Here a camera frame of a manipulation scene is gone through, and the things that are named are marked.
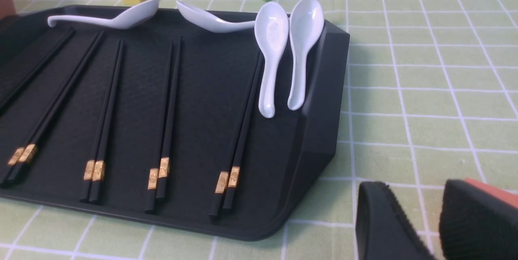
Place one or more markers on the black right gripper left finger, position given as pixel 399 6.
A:
pixel 383 230

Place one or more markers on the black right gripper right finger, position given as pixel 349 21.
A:
pixel 478 222

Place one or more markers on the black chopstick gold band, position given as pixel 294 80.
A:
pixel 88 174
pixel 222 183
pixel 164 170
pixel 234 173
pixel 56 110
pixel 101 157
pixel 10 96
pixel 44 118
pixel 14 70
pixel 155 164

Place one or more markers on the green checkered tablecloth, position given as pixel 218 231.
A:
pixel 430 94

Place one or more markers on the white ceramic spoon far right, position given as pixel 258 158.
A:
pixel 306 25

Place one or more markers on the white ceramic spoon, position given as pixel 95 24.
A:
pixel 129 18
pixel 271 31
pixel 208 21
pixel 306 25

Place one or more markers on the black plastic tray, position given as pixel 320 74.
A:
pixel 283 156

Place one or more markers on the white ceramic spoon far left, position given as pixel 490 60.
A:
pixel 129 18

